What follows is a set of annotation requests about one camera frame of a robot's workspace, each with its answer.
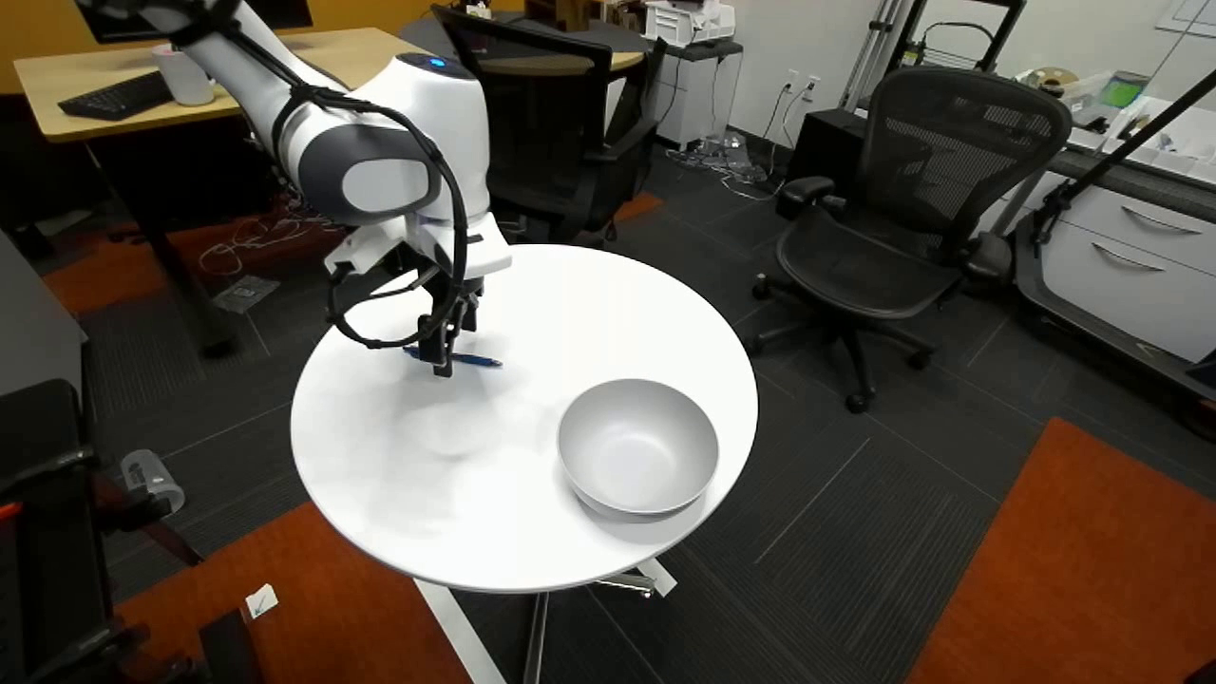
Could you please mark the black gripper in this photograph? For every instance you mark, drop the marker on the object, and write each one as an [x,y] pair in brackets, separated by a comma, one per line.
[449,303]

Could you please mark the blue ballpoint pen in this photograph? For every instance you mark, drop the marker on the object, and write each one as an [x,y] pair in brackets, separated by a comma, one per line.
[482,361]

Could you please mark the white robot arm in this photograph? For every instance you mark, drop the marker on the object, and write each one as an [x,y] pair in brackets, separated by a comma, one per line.
[431,115]

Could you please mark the white round bowl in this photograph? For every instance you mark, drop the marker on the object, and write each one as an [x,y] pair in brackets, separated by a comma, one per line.
[633,448]

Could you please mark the white table base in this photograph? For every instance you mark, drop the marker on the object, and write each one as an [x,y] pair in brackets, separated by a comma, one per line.
[459,641]

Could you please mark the white tape piece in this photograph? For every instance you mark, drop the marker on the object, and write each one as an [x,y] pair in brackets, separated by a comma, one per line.
[259,603]

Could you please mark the wooden desk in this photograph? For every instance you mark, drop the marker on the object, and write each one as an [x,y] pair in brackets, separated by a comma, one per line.
[326,57]

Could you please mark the translucent plastic container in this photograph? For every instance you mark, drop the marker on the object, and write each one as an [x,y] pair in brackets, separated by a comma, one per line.
[187,79]

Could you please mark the white storage boxes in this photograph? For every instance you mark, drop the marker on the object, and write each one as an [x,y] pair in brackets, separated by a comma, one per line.
[688,23]

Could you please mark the black keyboard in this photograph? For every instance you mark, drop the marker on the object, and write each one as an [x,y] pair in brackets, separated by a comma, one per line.
[121,98]

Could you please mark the black mesh office chair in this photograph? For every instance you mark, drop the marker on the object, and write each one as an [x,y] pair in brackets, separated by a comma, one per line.
[862,267]

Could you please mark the black floor cabinet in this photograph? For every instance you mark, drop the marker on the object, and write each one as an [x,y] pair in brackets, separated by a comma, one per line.
[842,137]

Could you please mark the white drawer cabinet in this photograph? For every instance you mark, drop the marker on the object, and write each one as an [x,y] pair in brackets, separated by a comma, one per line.
[1128,271]

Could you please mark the green box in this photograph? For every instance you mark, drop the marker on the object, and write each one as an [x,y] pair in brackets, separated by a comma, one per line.
[1122,87]

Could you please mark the white wrist mount plate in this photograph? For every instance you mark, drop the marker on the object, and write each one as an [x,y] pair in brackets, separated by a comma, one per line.
[490,252]

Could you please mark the black camera stand pole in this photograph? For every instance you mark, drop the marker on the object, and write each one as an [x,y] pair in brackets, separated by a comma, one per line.
[1114,157]

